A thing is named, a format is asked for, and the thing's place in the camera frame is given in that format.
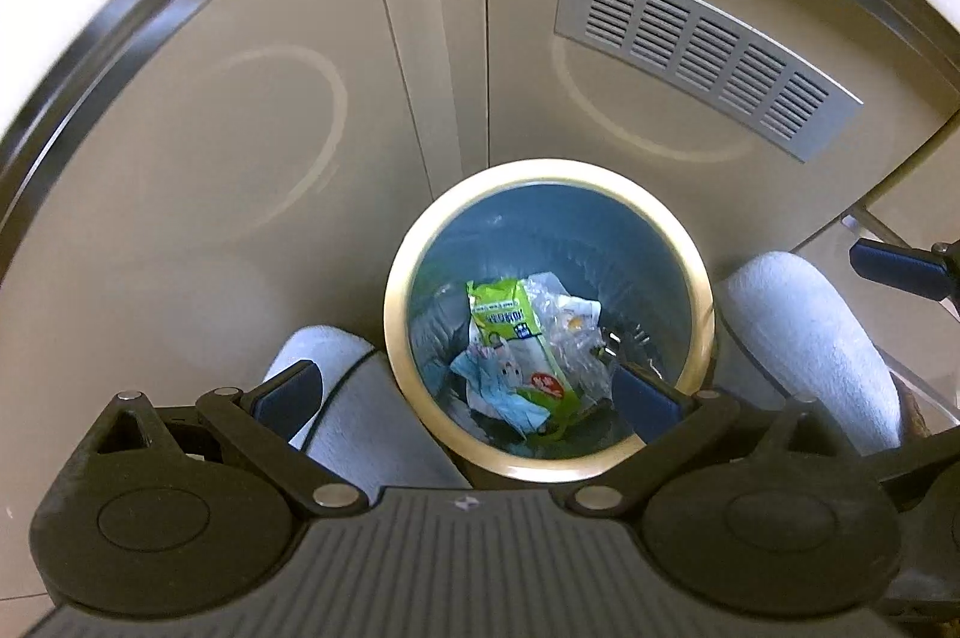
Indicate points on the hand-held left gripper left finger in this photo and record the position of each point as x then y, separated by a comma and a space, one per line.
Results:
289, 398

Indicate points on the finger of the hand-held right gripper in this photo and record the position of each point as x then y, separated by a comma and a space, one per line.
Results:
892, 263

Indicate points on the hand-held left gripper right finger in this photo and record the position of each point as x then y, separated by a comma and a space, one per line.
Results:
645, 398

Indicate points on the clear printed snack packet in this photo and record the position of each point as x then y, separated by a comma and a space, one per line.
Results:
570, 323

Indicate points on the green plastic packet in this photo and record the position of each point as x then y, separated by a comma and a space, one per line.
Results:
506, 315

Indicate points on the round blue trash bin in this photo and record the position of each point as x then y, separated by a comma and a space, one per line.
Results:
547, 169

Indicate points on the white fluffy slipper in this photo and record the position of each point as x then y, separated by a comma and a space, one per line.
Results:
375, 413
802, 338

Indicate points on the beige kitchen cabinet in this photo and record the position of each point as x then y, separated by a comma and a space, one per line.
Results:
225, 158

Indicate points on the grey cabinet vent grille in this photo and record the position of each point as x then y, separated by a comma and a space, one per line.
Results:
705, 45

